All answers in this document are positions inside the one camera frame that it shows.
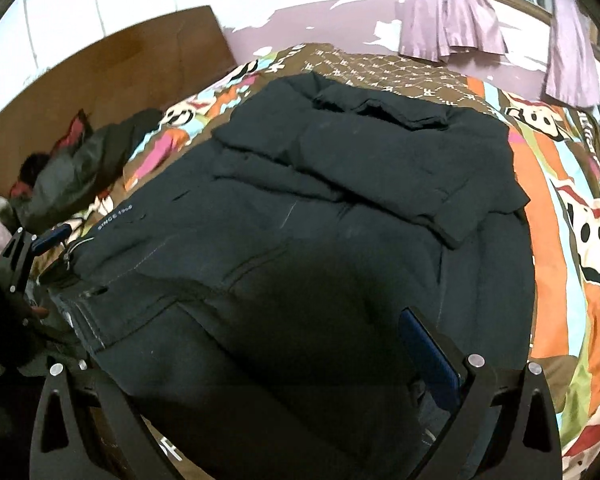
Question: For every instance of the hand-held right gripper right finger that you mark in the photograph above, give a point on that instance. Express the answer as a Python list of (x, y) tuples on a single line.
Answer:
[(430, 355)]

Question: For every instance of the person's left hand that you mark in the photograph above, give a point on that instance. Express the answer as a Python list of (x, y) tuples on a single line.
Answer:
[(40, 312)]

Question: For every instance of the wide pink curtain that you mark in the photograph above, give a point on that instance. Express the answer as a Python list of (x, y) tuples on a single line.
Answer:
[(445, 10)]

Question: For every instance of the narrow pink curtain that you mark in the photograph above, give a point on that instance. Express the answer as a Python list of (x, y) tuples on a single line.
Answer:
[(572, 50)]

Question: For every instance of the brown printed quilt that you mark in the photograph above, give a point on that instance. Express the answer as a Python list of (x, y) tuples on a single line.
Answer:
[(555, 310)]

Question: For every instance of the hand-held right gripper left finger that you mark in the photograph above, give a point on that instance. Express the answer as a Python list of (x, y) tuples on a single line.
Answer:
[(97, 405)]

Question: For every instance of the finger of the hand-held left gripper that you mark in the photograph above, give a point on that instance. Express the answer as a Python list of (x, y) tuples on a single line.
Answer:
[(50, 238)]

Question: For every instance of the black jacket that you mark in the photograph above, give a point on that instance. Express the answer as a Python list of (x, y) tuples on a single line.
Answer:
[(305, 260)]

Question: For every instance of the wooden headboard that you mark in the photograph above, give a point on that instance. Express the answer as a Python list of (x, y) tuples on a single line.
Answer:
[(105, 85)]

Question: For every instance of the red cloth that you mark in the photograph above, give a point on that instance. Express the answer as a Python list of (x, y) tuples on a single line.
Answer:
[(75, 130)]

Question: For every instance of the dark green jacket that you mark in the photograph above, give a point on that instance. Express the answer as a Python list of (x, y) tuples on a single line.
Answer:
[(80, 170)]

